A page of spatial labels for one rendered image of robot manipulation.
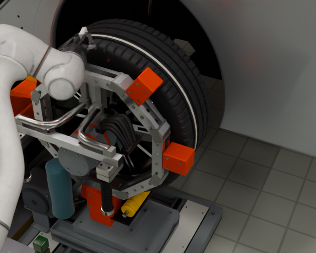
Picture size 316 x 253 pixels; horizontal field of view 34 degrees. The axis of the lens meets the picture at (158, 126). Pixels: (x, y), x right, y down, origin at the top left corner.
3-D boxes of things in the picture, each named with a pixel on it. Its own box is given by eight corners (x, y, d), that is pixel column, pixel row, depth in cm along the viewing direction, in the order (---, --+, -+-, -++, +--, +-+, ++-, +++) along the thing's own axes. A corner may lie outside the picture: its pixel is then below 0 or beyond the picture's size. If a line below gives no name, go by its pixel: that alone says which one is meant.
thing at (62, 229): (178, 226, 257) (179, 212, 251) (145, 281, 231) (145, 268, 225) (92, 192, 274) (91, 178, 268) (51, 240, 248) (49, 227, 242)
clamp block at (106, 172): (124, 166, 170) (123, 154, 167) (110, 183, 163) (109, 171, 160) (110, 161, 172) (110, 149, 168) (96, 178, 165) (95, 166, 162)
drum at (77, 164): (121, 148, 195) (120, 118, 187) (91, 183, 180) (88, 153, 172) (89, 136, 200) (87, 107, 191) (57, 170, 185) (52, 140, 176)
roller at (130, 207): (163, 176, 226) (163, 167, 222) (130, 223, 205) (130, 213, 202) (151, 172, 228) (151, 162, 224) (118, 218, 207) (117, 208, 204)
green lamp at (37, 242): (49, 246, 179) (48, 238, 176) (42, 254, 176) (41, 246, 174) (40, 241, 180) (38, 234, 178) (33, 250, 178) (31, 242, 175)
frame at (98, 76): (168, 204, 201) (172, 86, 167) (160, 215, 196) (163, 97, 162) (51, 160, 219) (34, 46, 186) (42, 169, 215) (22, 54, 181)
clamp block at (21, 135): (38, 135, 181) (36, 123, 178) (22, 150, 175) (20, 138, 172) (27, 131, 183) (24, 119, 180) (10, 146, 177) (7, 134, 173)
